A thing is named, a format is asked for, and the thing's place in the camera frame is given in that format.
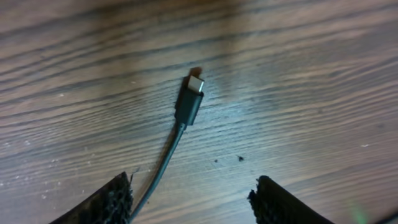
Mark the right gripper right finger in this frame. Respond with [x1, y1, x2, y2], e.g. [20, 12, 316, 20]
[248, 175, 333, 224]

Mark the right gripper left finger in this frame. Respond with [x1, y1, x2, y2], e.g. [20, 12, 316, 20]
[50, 172, 133, 224]

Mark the black USB-C charging cable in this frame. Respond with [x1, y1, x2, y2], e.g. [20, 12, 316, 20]
[129, 74, 205, 223]

